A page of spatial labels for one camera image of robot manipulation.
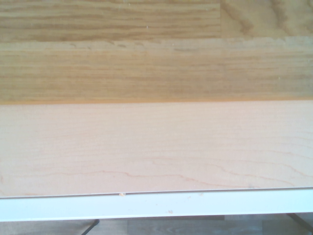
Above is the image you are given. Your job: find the black thin stand leg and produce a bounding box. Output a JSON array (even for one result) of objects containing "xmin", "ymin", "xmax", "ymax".
[
  {"xmin": 82, "ymin": 218, "xmax": 100, "ymax": 235},
  {"xmin": 286, "ymin": 212, "xmax": 313, "ymax": 233}
]

